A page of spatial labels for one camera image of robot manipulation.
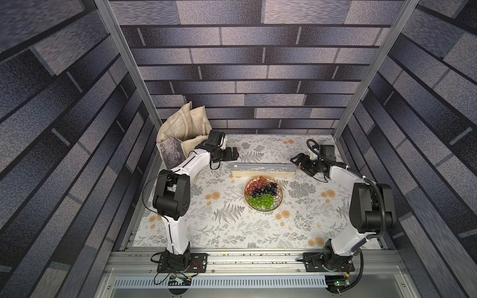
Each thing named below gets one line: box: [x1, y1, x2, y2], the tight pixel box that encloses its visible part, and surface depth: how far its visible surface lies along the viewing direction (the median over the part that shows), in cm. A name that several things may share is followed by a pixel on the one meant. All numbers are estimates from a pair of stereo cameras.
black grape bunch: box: [250, 181, 278, 199], surface depth 92 cm
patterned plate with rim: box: [243, 175, 284, 213], surface depth 91 cm
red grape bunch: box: [244, 176, 271, 196], surface depth 94 cm
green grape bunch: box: [247, 193, 274, 210], surface depth 89 cm
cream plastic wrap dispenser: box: [230, 162, 297, 178], surface depth 99 cm
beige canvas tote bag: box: [156, 101, 213, 170], surface depth 92 cm
